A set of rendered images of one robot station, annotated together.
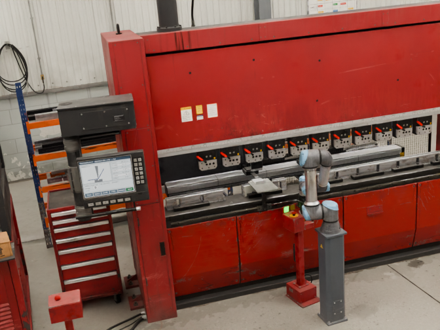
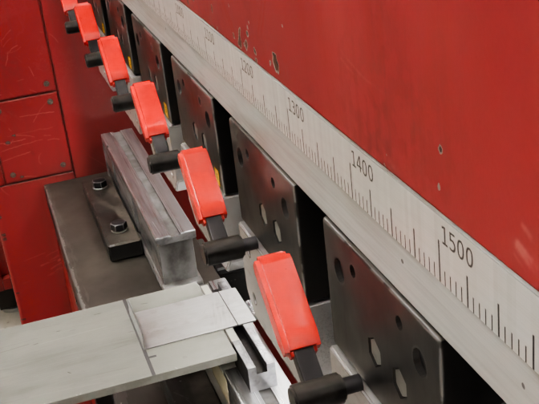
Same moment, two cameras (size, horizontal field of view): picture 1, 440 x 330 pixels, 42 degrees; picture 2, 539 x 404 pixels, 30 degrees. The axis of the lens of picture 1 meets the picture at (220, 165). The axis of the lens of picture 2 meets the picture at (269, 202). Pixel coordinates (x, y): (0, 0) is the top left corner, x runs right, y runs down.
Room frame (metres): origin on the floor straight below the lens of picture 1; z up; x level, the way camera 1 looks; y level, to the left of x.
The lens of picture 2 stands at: (4.59, -1.33, 1.59)
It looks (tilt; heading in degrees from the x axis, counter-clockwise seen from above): 24 degrees down; 88
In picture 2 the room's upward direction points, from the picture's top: 7 degrees counter-clockwise
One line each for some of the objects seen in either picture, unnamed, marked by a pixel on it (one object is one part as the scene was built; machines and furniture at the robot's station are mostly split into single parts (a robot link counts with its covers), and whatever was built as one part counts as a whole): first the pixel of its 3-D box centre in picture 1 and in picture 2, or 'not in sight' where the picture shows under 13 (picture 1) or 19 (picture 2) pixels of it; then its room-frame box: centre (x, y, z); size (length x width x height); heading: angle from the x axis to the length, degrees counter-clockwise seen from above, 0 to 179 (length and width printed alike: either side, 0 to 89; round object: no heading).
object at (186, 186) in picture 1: (289, 169); not in sight; (4.94, -0.63, 0.93); 2.30 x 0.14 x 0.10; 103
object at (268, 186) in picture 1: (262, 185); (103, 347); (4.42, -0.34, 1.00); 0.26 x 0.18 x 0.01; 13
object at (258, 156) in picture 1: (253, 151); (191, 94); (4.55, -0.28, 1.26); 0.15 x 0.09 x 0.17; 103
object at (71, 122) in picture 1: (103, 160); not in sight; (3.79, 0.80, 1.53); 0.51 x 0.25 x 0.85; 100
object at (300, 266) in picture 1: (299, 256); not in sight; (4.28, -0.60, 0.39); 0.05 x 0.05 x 0.54; 28
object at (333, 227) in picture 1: (330, 224); not in sight; (3.93, -0.80, 0.82); 0.15 x 0.15 x 0.10
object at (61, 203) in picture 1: (86, 247); not in sight; (4.55, 1.23, 0.50); 0.50 x 0.50 x 1.00; 13
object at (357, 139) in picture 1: (361, 133); not in sight; (4.78, -1.26, 1.26); 0.15 x 0.09 x 0.17; 103
